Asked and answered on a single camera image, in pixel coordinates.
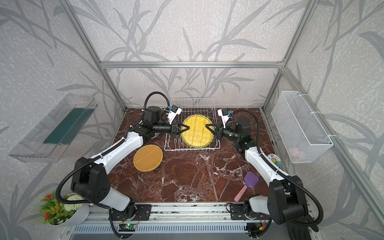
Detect beige patterned plate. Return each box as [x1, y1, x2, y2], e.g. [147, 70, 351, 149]
[181, 115, 213, 149]
[133, 145, 163, 170]
[135, 160, 162, 172]

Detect white wire dish rack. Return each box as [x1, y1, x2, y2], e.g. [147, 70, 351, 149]
[164, 97, 221, 151]

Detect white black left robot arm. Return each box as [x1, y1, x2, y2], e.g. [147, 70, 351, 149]
[56, 104, 189, 219]

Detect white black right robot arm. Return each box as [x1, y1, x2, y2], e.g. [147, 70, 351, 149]
[206, 109, 324, 227]

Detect small round patterned dish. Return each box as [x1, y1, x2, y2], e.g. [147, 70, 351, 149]
[268, 154, 282, 168]

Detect purple pink spatula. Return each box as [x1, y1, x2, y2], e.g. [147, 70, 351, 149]
[234, 172, 259, 203]

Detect pink object in basket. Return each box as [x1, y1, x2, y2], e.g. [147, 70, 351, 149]
[288, 147, 303, 159]

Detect green mat in shelf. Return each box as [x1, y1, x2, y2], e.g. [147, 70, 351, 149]
[43, 108, 95, 145]

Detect green lit circuit board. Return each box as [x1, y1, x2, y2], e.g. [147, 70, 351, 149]
[119, 222, 139, 233]

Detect black glove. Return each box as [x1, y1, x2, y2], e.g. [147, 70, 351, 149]
[287, 222, 312, 240]

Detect potted artificial flowers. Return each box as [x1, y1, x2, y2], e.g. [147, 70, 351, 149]
[40, 192, 90, 227]

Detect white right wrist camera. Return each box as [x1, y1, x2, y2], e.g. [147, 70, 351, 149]
[218, 109, 233, 128]

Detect white mesh wall basket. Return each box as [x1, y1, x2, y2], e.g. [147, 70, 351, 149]
[272, 91, 334, 164]

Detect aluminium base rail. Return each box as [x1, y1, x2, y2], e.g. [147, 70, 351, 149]
[56, 201, 322, 240]

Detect aluminium frame crossbar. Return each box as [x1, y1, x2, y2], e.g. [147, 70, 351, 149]
[100, 62, 283, 69]

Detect clear plastic wall shelf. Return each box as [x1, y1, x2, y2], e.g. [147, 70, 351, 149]
[9, 94, 98, 163]

